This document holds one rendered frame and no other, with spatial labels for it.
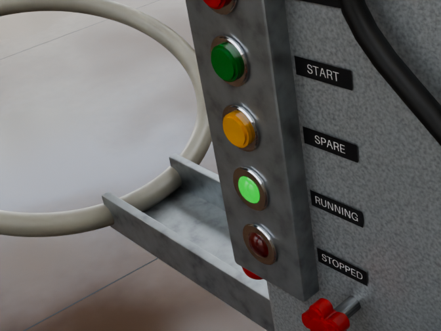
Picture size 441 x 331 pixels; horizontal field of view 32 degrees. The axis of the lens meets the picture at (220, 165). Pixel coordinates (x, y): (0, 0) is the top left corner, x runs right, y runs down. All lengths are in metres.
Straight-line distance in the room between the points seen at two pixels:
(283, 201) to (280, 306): 0.14
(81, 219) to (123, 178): 2.28
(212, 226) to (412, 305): 0.46
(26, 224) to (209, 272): 0.25
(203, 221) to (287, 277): 0.38
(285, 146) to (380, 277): 0.11
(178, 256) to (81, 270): 1.92
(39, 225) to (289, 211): 0.48
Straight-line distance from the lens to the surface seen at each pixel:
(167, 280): 2.62
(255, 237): 0.58
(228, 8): 0.49
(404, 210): 0.48
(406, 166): 0.46
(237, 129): 0.52
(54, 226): 0.96
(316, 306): 0.54
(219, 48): 0.50
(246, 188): 0.55
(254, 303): 0.79
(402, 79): 0.41
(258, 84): 0.50
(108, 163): 3.37
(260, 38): 0.48
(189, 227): 0.95
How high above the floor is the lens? 1.62
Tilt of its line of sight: 31 degrees down
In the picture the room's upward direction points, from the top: 11 degrees counter-clockwise
